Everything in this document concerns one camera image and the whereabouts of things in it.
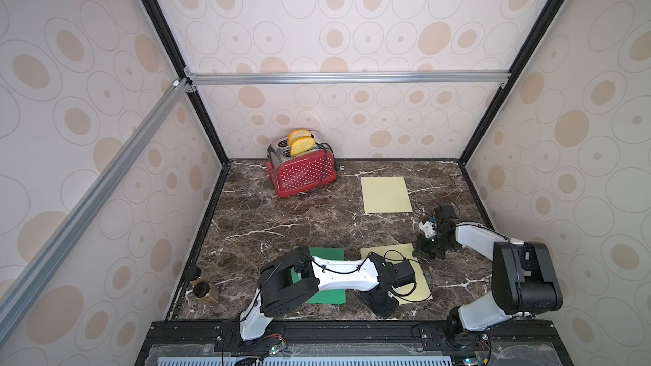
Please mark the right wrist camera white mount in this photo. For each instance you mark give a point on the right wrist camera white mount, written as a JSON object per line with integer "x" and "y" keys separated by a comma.
{"x": 428, "y": 228}

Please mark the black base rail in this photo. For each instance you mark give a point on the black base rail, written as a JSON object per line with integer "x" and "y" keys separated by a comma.
{"x": 304, "y": 342}

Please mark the brown spice jar front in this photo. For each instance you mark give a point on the brown spice jar front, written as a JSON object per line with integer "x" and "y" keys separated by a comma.
{"x": 204, "y": 293}

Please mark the left diagonal aluminium frame bar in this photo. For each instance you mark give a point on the left diagonal aluminium frame bar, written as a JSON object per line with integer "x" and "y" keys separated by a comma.
{"x": 23, "y": 294}

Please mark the yellow paper sheet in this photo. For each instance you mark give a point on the yellow paper sheet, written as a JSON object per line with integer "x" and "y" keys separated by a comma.
{"x": 385, "y": 195}
{"x": 395, "y": 254}

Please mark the brown spice jar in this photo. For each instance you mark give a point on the brown spice jar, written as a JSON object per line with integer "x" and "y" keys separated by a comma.
{"x": 204, "y": 293}
{"x": 194, "y": 275}

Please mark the yellow toast slice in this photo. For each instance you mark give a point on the yellow toast slice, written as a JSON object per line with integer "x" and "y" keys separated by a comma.
{"x": 296, "y": 135}
{"x": 301, "y": 145}

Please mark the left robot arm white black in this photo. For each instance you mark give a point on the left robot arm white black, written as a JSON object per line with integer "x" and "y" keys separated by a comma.
{"x": 286, "y": 283}

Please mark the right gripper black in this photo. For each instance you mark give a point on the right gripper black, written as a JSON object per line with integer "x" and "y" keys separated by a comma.
{"x": 431, "y": 248}

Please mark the brown spice jar rear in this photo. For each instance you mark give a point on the brown spice jar rear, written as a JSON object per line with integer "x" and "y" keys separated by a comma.
{"x": 194, "y": 275}

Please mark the yellow toast slice front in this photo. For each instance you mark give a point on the yellow toast slice front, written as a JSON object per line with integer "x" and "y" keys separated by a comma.
{"x": 301, "y": 145}

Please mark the yellow toast slice rear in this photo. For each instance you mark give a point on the yellow toast slice rear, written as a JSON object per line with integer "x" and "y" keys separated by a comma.
{"x": 296, "y": 135}

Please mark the red polka dot toaster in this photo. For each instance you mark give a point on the red polka dot toaster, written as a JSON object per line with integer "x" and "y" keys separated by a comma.
{"x": 305, "y": 172}

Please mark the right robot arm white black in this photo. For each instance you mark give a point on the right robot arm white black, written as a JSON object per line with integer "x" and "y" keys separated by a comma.
{"x": 523, "y": 281}

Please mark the horizontal aluminium frame bar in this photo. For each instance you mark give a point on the horizontal aluminium frame bar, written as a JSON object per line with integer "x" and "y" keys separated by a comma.
{"x": 338, "y": 78}

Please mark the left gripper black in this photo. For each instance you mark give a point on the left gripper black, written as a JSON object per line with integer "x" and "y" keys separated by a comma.
{"x": 386, "y": 312}

